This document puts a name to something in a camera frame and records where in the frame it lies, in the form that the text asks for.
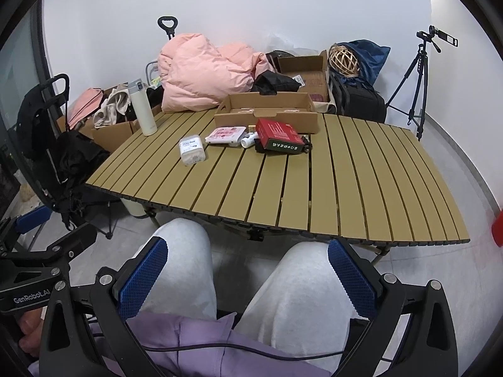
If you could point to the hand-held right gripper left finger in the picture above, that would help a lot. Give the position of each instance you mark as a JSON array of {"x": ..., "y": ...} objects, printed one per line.
[{"x": 141, "y": 279}]

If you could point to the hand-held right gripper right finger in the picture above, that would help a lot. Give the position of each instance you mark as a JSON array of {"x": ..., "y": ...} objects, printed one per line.
[{"x": 351, "y": 282}]

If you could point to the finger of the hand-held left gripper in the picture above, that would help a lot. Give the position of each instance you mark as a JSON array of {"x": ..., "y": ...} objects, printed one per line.
[
  {"x": 78, "y": 237},
  {"x": 33, "y": 218}
]

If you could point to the clear cotton swab box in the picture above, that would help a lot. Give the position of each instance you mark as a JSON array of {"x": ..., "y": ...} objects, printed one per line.
[{"x": 192, "y": 151}]

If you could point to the pink packet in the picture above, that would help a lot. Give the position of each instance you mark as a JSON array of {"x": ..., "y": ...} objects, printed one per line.
[{"x": 224, "y": 135}]

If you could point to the red box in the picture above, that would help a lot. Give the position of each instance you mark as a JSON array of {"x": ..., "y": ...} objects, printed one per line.
[{"x": 279, "y": 133}]

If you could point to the clear plastic bottle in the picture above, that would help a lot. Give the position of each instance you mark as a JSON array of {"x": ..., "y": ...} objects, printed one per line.
[{"x": 248, "y": 140}]

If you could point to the cardboard tray box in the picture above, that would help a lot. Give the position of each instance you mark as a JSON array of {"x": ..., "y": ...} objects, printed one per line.
[{"x": 235, "y": 119}]

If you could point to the person's left hand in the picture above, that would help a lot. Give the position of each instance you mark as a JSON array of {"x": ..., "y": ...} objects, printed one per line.
[{"x": 29, "y": 332}]

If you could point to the person's left leg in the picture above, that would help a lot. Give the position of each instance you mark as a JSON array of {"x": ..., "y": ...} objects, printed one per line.
[{"x": 179, "y": 267}]

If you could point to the person's leg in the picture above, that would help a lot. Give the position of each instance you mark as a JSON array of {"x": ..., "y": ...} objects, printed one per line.
[
  {"x": 294, "y": 302},
  {"x": 179, "y": 267}
]

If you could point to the person's right leg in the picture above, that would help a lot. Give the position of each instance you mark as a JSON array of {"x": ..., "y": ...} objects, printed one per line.
[{"x": 294, "y": 302}]

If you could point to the black folding chair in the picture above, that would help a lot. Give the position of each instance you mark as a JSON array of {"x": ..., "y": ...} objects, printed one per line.
[{"x": 78, "y": 157}]

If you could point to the purple hoodie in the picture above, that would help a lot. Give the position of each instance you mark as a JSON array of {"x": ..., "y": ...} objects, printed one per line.
[{"x": 188, "y": 341}]

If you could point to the large cardboard box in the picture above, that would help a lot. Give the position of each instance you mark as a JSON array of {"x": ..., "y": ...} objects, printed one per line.
[{"x": 114, "y": 133}]

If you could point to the pink bag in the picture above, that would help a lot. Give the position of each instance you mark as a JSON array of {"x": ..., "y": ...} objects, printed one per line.
[{"x": 86, "y": 104}]

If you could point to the beige clothing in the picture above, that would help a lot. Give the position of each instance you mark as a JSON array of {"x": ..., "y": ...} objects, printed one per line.
[{"x": 112, "y": 106}]

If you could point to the white thermos bottle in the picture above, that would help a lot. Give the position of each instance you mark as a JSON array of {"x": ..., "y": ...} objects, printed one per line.
[{"x": 142, "y": 110}]

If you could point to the dark glass door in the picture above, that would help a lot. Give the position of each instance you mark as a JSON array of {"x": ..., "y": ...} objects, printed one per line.
[{"x": 19, "y": 66}]

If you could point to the red cup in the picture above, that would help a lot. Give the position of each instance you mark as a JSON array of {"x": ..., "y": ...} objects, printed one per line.
[{"x": 498, "y": 229}]

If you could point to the patterned cloth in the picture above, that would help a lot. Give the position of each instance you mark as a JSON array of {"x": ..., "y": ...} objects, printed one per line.
[{"x": 155, "y": 82}]

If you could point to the pink puffy jacket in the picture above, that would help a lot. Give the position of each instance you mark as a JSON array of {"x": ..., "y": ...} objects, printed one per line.
[{"x": 196, "y": 74}]

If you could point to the black cloth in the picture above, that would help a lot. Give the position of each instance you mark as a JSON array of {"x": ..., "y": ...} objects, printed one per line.
[{"x": 275, "y": 83}]

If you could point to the open cardboard box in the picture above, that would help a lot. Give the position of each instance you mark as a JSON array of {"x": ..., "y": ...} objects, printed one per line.
[{"x": 302, "y": 68}]

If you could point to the wicker ball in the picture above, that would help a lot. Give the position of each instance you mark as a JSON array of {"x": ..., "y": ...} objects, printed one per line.
[{"x": 344, "y": 62}]

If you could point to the black tripod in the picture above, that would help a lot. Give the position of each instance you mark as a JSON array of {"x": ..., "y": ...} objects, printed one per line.
[{"x": 419, "y": 70}]

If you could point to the blue bag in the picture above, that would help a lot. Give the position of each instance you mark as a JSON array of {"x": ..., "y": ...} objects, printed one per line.
[{"x": 373, "y": 61}]

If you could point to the black handbag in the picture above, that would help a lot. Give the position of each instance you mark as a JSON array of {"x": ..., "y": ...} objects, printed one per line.
[{"x": 281, "y": 55}]

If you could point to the white plastic bag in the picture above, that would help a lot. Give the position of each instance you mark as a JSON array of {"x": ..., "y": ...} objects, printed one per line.
[{"x": 290, "y": 45}]

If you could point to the grey metal frame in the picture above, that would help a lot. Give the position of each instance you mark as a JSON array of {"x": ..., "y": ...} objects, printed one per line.
[{"x": 147, "y": 71}]

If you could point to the black camera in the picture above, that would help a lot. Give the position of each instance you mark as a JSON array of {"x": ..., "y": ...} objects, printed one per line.
[{"x": 434, "y": 33}]

